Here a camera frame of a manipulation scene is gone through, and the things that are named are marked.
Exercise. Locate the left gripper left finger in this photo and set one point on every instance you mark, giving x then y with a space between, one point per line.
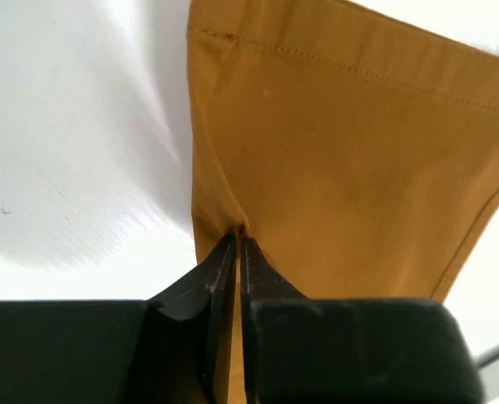
188 332

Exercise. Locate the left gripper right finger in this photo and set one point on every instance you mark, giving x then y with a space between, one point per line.
280 334

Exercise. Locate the brown trousers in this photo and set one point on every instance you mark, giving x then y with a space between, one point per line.
362 154

